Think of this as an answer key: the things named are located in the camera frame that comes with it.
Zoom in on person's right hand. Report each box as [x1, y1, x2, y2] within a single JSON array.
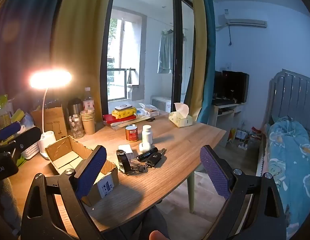
[[149, 231, 168, 240]]

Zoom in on blue printed blanket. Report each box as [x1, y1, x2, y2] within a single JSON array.
[[265, 116, 310, 240]]

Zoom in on grey bed headboard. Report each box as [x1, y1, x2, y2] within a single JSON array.
[[269, 69, 310, 132]]

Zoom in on balcony railing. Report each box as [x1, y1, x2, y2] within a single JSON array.
[[107, 67, 136, 100]]

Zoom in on white plastic basket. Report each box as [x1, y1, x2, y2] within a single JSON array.
[[21, 135, 43, 159]]

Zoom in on clear document folder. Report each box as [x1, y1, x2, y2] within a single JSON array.
[[105, 119, 145, 131]]

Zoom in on printed glass cup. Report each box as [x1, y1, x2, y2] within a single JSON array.
[[68, 115, 85, 138]]

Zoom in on black door frame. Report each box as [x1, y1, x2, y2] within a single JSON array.
[[99, 0, 195, 110]]

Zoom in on red book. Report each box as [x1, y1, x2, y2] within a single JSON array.
[[103, 114, 136, 125]]

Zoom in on white pill bottle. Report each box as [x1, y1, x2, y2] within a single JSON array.
[[142, 125, 153, 144]]

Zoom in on person's leg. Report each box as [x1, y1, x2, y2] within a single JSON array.
[[102, 205, 170, 240]]

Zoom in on hanging light clothes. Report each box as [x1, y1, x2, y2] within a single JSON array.
[[157, 29, 174, 74]]

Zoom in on red tin can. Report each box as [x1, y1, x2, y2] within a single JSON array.
[[125, 124, 138, 142]]

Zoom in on white air conditioner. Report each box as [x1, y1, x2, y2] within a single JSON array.
[[218, 14, 267, 28]]

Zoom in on black monitor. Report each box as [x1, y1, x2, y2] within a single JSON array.
[[214, 70, 250, 103]]

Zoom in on pale yellow tissue pack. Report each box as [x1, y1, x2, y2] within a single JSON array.
[[169, 102, 193, 128]]

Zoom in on person's left forearm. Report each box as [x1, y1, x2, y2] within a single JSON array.
[[0, 177, 21, 235]]

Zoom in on white blue packets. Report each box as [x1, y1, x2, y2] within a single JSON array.
[[137, 103, 160, 117]]

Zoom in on clear water bottle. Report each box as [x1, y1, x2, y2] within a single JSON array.
[[83, 87, 95, 111]]

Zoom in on white washing machine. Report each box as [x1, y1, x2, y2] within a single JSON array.
[[151, 96, 172, 113]]

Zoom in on brown lamp carton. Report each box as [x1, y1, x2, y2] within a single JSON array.
[[31, 105, 68, 140]]

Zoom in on cardboard box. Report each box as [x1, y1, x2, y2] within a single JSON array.
[[45, 135, 119, 207]]

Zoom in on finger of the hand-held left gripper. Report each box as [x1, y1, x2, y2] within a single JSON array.
[[0, 127, 42, 156], [0, 121, 22, 143]]

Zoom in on white desk lamp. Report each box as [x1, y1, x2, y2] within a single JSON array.
[[30, 70, 72, 159]]

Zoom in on yellow-green pack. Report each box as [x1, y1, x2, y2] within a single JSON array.
[[11, 109, 25, 123]]

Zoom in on green table leg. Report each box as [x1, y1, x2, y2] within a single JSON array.
[[187, 165, 203, 213]]

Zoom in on clear plastic bag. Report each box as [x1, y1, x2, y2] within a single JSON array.
[[21, 116, 36, 131]]

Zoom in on white computer desk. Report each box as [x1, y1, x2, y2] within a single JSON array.
[[211, 102, 243, 148]]

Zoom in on yellow wet wipes pack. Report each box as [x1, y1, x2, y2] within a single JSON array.
[[112, 107, 137, 118]]

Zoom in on black car key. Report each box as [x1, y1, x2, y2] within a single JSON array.
[[145, 148, 168, 168]]

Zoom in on black flashlight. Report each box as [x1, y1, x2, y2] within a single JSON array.
[[136, 148, 158, 162]]

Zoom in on teal curtain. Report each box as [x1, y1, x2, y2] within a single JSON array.
[[196, 0, 217, 124]]

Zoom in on stack of paper cups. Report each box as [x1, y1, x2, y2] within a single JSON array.
[[80, 108, 96, 135]]

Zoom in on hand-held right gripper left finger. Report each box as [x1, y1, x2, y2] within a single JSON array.
[[20, 144, 108, 240]]

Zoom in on dark curtain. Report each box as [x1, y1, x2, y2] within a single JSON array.
[[0, 0, 68, 105]]

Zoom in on metal keys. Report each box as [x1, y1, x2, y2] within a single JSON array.
[[131, 162, 149, 173]]

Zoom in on steel thermos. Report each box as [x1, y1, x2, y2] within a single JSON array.
[[67, 97, 84, 123]]

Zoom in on white charger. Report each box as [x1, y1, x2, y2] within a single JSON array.
[[118, 144, 134, 159]]

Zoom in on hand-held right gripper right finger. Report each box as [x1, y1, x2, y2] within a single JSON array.
[[199, 144, 288, 240]]

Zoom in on yellow curtain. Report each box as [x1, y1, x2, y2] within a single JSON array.
[[52, 0, 118, 110], [189, 0, 206, 120]]

